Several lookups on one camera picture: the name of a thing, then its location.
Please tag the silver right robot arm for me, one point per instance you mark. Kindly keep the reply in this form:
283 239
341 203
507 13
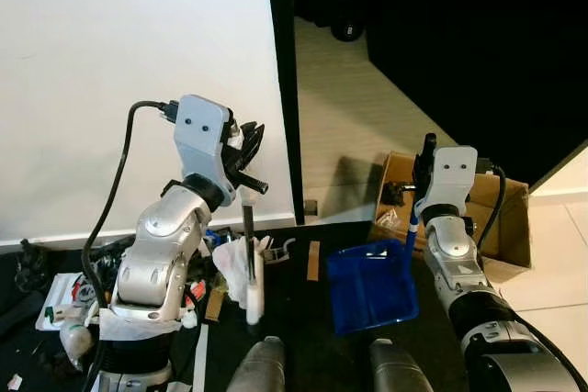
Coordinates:
459 259

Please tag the white printed package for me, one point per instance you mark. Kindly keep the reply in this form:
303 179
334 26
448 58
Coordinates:
60 300

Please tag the small dark doorstop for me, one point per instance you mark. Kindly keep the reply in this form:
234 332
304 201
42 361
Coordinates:
311 208

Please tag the white paper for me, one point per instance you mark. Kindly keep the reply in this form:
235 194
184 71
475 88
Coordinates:
231 268

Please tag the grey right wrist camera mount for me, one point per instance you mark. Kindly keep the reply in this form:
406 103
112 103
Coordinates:
452 176

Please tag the grey robot leg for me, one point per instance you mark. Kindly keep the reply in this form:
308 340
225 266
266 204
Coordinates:
257 369
397 369

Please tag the small black object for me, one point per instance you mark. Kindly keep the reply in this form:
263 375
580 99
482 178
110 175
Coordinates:
397 193

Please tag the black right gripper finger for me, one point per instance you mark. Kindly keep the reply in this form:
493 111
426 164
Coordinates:
428 149

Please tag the brown cardboard box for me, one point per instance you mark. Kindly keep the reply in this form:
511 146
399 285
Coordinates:
505 227

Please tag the white floor tape strip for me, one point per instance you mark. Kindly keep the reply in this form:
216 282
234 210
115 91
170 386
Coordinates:
200 360

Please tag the grey left robot leg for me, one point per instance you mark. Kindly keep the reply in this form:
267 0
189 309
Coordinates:
257 369

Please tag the blue plastic wrapper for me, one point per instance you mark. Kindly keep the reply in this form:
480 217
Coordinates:
217 236

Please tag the long brown wood strip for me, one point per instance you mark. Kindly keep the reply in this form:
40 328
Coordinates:
312 261

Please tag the blue plastic dustpan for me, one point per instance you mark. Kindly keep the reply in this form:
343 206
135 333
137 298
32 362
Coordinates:
372 286

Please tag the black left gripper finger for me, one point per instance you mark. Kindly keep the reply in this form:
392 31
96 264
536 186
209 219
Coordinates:
248 149
260 140

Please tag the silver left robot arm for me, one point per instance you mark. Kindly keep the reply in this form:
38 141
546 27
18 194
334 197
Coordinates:
161 245

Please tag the grey right robot leg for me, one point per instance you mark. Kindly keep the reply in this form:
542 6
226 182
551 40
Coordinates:
397 369

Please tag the orange packet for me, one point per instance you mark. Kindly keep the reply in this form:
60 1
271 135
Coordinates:
196 293

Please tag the brown cardboard piece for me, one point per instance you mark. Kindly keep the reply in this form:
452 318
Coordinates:
216 306

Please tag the clear plastic bag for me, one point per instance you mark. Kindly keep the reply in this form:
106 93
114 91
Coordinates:
388 218

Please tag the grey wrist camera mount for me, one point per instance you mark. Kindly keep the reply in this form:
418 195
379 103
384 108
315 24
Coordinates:
452 176
202 135

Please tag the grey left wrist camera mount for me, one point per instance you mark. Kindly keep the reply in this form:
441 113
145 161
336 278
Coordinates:
202 135

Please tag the black door frame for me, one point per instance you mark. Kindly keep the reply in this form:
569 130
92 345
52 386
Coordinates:
285 89

